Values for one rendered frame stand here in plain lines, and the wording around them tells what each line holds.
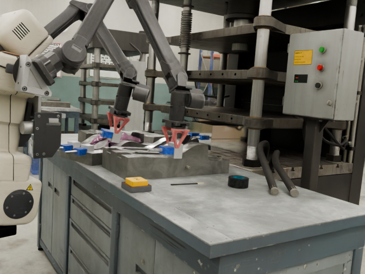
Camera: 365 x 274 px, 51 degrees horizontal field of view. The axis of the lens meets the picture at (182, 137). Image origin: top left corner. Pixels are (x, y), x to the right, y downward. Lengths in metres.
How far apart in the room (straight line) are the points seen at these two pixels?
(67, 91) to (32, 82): 7.54
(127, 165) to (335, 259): 0.78
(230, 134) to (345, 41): 0.93
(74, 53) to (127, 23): 7.91
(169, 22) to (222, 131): 7.33
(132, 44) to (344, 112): 4.77
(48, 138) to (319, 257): 0.98
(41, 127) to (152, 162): 0.43
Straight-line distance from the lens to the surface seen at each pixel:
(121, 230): 1.55
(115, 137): 1.62
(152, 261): 1.34
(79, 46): 1.32
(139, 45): 6.34
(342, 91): 1.87
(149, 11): 1.51
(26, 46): 1.42
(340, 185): 2.53
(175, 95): 1.40
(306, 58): 1.95
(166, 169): 1.56
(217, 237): 0.98
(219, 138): 2.38
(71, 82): 8.83
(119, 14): 9.18
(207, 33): 2.52
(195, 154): 1.62
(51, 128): 1.44
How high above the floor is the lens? 1.15
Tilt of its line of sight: 7 degrees down
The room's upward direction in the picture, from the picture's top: 4 degrees clockwise
